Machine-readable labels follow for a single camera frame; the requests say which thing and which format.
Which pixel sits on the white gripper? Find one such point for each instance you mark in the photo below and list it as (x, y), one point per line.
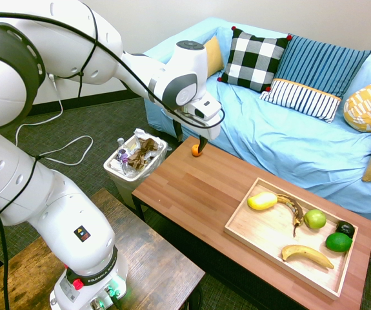
(212, 130)

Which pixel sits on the orange tangerine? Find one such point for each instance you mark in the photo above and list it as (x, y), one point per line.
(195, 151)

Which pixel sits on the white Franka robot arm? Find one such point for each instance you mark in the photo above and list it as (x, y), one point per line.
(75, 232)

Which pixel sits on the light wooden tray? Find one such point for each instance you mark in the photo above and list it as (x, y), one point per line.
(269, 232)

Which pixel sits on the crumpled brown paper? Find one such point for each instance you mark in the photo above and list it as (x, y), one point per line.
(143, 150)

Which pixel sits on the crumpled white paper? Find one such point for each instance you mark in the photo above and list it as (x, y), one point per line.
(140, 134)

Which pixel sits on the reddish wooden coffee table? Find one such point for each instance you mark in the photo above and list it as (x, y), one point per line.
(198, 190)

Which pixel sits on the clear plastic water bottle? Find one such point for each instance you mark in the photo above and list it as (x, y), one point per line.
(122, 156)

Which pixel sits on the plain mustard pillow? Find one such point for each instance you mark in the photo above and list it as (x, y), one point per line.
(214, 56)

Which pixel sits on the beige plastic trash bin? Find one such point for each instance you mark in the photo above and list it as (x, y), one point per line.
(124, 190)

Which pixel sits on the light blue sofa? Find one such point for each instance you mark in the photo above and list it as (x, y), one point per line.
(285, 142)

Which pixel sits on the yellow lemon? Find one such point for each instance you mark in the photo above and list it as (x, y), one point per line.
(262, 201)

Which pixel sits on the black white checkered pillow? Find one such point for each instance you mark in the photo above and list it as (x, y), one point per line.
(253, 61)

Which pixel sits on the rustic dark wooden table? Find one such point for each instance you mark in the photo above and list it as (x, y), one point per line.
(159, 264)

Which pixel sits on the overripe brown banana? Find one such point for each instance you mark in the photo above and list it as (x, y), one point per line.
(298, 211)

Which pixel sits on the blue striped pillow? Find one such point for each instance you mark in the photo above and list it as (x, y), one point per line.
(317, 64)

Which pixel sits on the green apple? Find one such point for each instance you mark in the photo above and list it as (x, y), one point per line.
(315, 219)

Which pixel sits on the yellow banana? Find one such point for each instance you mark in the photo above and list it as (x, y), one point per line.
(301, 251)

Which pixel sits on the dark avocado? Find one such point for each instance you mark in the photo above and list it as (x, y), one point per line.
(346, 228)

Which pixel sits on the green lime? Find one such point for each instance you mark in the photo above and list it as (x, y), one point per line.
(338, 242)

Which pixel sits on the yellow white patterned bolster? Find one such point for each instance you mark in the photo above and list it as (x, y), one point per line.
(369, 106)

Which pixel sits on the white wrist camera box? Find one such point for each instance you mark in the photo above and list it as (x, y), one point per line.
(209, 108)

